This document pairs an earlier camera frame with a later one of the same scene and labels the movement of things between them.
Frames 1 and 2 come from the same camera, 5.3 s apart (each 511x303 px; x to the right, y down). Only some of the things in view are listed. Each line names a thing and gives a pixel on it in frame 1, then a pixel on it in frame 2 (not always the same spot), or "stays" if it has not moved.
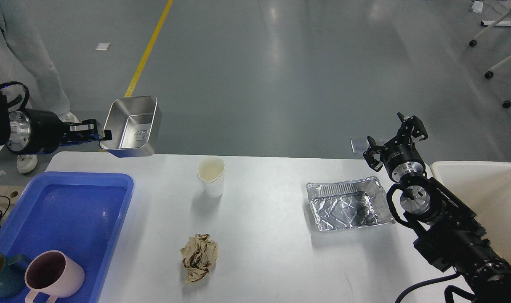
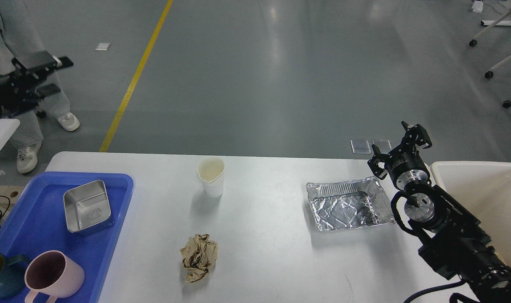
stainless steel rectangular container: [135, 122] -> [87, 208]
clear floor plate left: [359, 146] stays
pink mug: [53, 273] stays
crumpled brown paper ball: [199, 255] stays
